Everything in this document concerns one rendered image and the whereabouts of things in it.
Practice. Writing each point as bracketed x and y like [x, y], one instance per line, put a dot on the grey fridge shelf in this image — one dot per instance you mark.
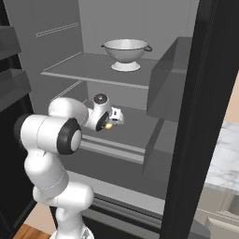
[90, 68]
[137, 130]

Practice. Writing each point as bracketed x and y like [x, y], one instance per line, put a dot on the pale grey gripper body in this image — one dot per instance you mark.
[119, 118]

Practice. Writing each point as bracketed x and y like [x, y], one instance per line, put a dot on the black fridge door with bins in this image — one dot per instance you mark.
[208, 93]
[9, 174]

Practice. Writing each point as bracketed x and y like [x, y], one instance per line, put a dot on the beige counter cabinet run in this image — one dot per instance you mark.
[217, 214]

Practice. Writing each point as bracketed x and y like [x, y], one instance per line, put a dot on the grey fridge interior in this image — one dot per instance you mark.
[102, 21]

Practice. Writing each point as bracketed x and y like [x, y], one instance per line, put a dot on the grey door bin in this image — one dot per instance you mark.
[8, 42]
[169, 81]
[160, 155]
[14, 88]

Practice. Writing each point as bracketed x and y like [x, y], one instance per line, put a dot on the yellow butter block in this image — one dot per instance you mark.
[108, 125]

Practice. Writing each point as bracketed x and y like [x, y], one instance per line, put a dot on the white footed colander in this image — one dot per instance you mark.
[125, 51]

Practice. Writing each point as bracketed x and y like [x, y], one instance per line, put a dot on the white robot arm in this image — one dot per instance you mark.
[46, 133]

